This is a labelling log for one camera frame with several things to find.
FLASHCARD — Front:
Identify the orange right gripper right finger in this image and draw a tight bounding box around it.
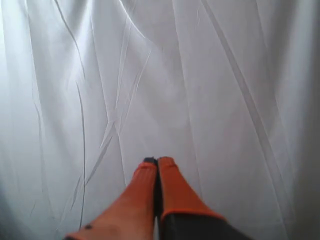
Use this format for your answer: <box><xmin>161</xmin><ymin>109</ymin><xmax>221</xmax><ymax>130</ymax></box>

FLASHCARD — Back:
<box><xmin>158</xmin><ymin>157</ymin><xmax>240</xmax><ymax>240</ymax></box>

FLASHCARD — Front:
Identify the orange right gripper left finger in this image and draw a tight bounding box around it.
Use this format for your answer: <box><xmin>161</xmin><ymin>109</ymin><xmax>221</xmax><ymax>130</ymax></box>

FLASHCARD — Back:
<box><xmin>65</xmin><ymin>157</ymin><xmax>158</xmax><ymax>240</ymax></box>

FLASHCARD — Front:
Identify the white backdrop cloth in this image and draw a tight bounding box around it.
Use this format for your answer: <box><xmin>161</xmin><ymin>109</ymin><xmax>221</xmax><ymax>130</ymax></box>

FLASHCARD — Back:
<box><xmin>0</xmin><ymin>0</ymin><xmax>320</xmax><ymax>240</ymax></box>

